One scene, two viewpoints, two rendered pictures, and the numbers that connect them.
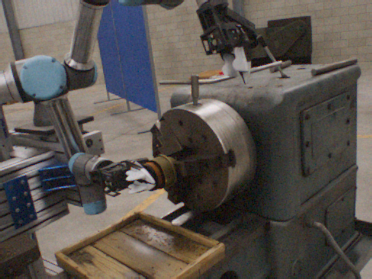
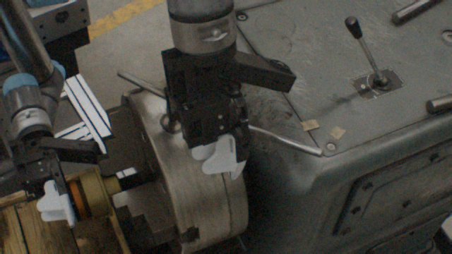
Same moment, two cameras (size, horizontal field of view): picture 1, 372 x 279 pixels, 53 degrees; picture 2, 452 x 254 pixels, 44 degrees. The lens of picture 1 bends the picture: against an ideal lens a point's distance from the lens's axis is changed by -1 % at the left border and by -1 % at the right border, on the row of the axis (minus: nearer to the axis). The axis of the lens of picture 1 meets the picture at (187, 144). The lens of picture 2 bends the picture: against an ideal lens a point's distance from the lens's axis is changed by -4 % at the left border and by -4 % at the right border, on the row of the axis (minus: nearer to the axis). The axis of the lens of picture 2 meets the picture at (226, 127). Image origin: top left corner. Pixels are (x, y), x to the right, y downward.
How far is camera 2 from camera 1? 0.80 m
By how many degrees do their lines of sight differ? 38
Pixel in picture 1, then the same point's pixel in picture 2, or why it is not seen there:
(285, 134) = (299, 224)
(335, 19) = not seen: outside the picture
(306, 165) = (344, 228)
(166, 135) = (123, 137)
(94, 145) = (72, 18)
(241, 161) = (211, 236)
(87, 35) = not seen: outside the picture
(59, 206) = not seen: hidden behind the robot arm
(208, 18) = (178, 77)
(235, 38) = (220, 128)
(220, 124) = (189, 187)
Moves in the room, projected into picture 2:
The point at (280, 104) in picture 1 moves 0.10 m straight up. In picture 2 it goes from (299, 197) to (309, 161)
